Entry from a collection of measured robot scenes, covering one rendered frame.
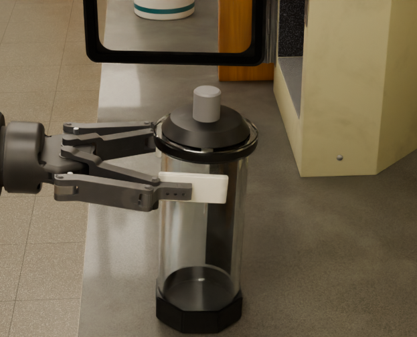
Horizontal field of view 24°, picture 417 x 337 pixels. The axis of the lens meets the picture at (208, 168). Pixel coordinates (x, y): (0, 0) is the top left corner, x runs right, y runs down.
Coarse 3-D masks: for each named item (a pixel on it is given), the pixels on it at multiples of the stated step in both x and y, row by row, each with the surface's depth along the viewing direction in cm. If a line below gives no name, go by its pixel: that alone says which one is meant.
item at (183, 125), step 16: (208, 96) 98; (176, 112) 101; (192, 112) 101; (208, 112) 98; (224, 112) 101; (176, 128) 98; (192, 128) 97; (208, 128) 98; (224, 128) 98; (240, 128) 99; (192, 144) 97; (208, 144) 97; (224, 144) 97
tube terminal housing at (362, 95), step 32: (320, 0) 128; (352, 0) 128; (384, 0) 129; (416, 0) 134; (320, 32) 130; (352, 32) 130; (384, 32) 131; (416, 32) 137; (320, 64) 132; (352, 64) 133; (384, 64) 133; (416, 64) 140; (288, 96) 150; (320, 96) 134; (352, 96) 135; (384, 96) 135; (416, 96) 143; (288, 128) 151; (320, 128) 137; (352, 128) 137; (384, 128) 138; (416, 128) 146; (320, 160) 139; (352, 160) 139; (384, 160) 141
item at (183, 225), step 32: (160, 128) 100; (256, 128) 101; (160, 224) 105; (192, 224) 101; (224, 224) 101; (160, 256) 106; (192, 256) 103; (224, 256) 103; (160, 288) 108; (192, 288) 104; (224, 288) 105
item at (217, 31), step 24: (120, 0) 161; (144, 0) 161; (168, 0) 161; (192, 0) 160; (216, 0) 160; (240, 0) 160; (120, 24) 163; (144, 24) 163; (168, 24) 163; (192, 24) 162; (216, 24) 162; (240, 24) 162; (120, 48) 165; (144, 48) 165; (168, 48) 165; (192, 48) 164; (216, 48) 164; (240, 48) 164
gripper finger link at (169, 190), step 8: (160, 184) 97; (168, 184) 97; (176, 184) 97; (184, 184) 97; (160, 192) 97; (168, 192) 97; (176, 192) 97; (184, 192) 97; (144, 200) 95; (184, 200) 97
